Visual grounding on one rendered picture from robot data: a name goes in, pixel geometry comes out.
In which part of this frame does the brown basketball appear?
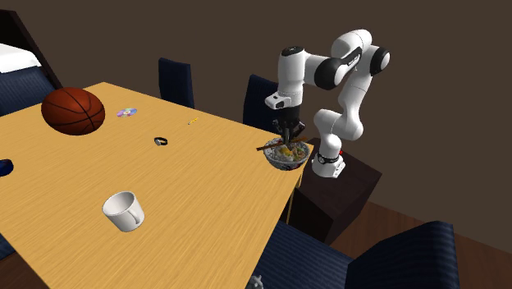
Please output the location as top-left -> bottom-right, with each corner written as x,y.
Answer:
40,86 -> 107,136

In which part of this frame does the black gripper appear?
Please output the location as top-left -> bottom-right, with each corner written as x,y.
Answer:
272,104 -> 308,150

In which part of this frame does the white mug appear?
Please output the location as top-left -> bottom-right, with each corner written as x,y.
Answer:
101,190 -> 146,233

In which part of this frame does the wooden table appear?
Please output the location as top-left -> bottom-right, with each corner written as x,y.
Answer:
0,81 -> 313,289

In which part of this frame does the dark blue chair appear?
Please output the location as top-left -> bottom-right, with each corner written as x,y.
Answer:
158,57 -> 196,110
242,73 -> 281,134
250,218 -> 459,289

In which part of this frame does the dark robot stand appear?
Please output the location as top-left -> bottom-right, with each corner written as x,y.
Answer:
280,137 -> 383,245

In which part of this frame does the dark blue flat object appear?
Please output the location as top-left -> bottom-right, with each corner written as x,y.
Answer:
0,158 -> 15,178

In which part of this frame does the patterned bowl with food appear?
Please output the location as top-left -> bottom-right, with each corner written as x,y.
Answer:
255,135 -> 313,172

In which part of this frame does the bed with white sheet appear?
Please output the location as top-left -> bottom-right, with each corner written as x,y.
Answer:
0,9 -> 64,118

